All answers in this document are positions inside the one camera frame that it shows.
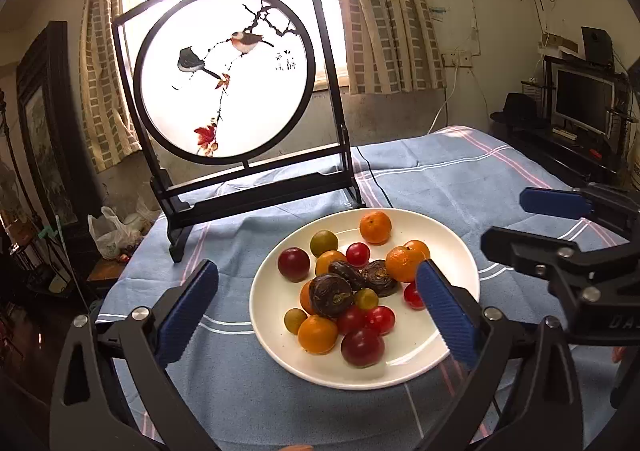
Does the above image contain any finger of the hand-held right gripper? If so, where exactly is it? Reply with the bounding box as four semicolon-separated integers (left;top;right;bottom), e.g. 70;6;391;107
519;184;640;242
481;226;640;304

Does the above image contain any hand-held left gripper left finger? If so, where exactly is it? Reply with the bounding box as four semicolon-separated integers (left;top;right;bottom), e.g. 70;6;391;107
47;258;221;451

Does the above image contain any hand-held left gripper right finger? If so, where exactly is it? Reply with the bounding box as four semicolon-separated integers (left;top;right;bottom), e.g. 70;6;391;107
415;259;586;451

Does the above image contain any white oval plate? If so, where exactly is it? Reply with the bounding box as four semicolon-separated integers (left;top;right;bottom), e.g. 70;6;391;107
249;207;482;388

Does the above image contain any black desk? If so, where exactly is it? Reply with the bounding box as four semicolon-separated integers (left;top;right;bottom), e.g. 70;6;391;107
492;121;631;187

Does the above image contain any small orange tomato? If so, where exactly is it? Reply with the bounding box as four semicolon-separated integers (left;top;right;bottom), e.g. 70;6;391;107
403;239;431;262

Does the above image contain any black hat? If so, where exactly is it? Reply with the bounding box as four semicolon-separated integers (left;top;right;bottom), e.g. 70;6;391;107
490;92;548;128

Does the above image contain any small yellow-green plum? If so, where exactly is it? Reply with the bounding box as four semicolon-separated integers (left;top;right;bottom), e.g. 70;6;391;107
283;308;308;335

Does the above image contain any small red tomato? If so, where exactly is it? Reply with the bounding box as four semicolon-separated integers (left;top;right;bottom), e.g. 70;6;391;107
346;242;371;268

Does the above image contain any computer monitor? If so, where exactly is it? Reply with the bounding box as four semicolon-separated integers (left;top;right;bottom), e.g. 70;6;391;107
552;66;618;137

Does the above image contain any white plastic bag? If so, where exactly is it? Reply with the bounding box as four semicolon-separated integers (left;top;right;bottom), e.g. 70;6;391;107
87;206;151;261

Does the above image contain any blue striped tablecloth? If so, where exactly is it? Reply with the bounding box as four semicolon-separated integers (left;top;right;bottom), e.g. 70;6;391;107
95;125;626;451

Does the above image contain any black speaker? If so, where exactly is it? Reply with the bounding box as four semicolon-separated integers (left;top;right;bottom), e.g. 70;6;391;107
581;26;615;67

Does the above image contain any dark framed painting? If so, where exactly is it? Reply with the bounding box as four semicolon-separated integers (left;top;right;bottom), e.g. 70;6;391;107
15;21;101;242

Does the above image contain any round painted table screen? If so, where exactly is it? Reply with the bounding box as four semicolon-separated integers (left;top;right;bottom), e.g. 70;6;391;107
111;0;366;264

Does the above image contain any checked curtain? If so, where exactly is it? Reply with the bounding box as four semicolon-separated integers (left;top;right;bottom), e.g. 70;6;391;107
327;0;448;94
80;0;146;172

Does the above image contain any white cable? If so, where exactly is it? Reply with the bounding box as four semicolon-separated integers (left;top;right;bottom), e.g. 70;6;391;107
427;64;463;134

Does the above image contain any black cable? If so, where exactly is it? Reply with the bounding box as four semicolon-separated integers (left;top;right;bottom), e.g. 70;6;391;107
356;146;393;209

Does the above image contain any wall outlet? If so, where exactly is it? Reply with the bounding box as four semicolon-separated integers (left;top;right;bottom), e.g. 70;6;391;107
442;50;475;68

